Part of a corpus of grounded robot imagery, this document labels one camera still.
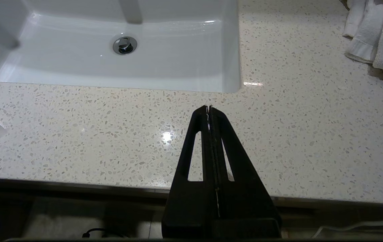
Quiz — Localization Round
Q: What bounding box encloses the white towel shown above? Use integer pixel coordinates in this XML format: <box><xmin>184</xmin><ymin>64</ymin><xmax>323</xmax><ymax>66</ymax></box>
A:
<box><xmin>342</xmin><ymin>0</ymin><xmax>383</xmax><ymax>82</ymax></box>

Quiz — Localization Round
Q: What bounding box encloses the black floor cable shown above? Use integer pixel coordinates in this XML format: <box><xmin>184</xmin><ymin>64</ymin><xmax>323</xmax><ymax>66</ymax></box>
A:
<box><xmin>82</xmin><ymin>228</ymin><xmax>120</xmax><ymax>238</ymax></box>

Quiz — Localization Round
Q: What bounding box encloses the white sink basin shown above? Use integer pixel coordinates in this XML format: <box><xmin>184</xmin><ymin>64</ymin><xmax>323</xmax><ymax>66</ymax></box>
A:
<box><xmin>0</xmin><ymin>0</ymin><xmax>241</xmax><ymax>94</ymax></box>

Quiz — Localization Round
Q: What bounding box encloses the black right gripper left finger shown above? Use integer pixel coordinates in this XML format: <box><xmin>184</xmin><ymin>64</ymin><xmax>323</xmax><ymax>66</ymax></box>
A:
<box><xmin>162</xmin><ymin>105</ymin><xmax>218</xmax><ymax>221</ymax></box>

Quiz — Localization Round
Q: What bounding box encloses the white floor cable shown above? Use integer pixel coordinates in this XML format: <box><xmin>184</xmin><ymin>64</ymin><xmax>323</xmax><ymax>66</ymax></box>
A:
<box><xmin>312</xmin><ymin>218</ymin><xmax>383</xmax><ymax>237</ymax></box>

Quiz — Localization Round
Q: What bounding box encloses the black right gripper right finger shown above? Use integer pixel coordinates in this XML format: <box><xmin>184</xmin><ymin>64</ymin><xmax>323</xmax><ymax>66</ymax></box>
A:
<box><xmin>210</xmin><ymin>106</ymin><xmax>282</xmax><ymax>221</ymax></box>

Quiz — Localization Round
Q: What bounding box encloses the chrome drain stopper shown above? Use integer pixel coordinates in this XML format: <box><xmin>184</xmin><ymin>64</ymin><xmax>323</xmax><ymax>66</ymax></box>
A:
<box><xmin>112</xmin><ymin>35</ymin><xmax>138</xmax><ymax>56</ymax></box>

